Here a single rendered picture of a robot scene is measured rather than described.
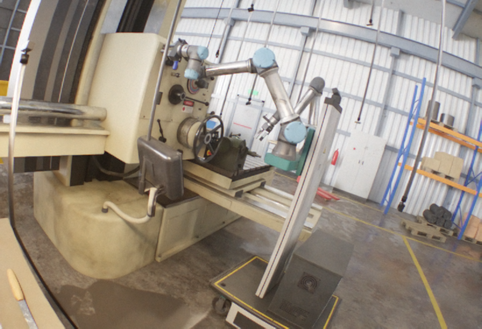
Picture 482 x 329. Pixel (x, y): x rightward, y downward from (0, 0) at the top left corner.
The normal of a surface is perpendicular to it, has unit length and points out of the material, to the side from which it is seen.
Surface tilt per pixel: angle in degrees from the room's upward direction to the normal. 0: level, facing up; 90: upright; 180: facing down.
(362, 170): 90
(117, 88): 90
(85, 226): 90
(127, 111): 90
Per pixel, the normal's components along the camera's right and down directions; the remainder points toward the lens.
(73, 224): -0.19, 0.08
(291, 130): -0.01, 0.25
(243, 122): -0.42, 0.01
